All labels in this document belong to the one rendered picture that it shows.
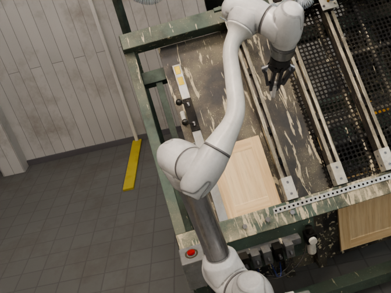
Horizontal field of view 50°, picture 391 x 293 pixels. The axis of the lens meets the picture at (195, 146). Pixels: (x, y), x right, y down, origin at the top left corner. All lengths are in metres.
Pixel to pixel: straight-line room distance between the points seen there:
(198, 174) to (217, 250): 0.48
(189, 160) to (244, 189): 1.05
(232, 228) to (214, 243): 0.65
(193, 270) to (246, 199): 0.52
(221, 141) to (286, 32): 0.41
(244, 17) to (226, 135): 0.40
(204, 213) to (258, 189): 0.84
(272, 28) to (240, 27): 0.11
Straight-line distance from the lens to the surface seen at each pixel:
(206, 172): 1.36
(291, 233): 2.45
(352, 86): 2.64
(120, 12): 2.95
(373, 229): 3.06
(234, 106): 1.40
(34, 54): 5.53
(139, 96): 2.50
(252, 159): 2.44
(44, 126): 5.85
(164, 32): 2.58
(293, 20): 1.44
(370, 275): 3.00
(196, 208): 1.60
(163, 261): 3.62
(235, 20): 1.49
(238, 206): 2.39
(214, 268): 1.79
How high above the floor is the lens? 2.36
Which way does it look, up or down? 27 degrees down
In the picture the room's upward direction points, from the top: 15 degrees counter-clockwise
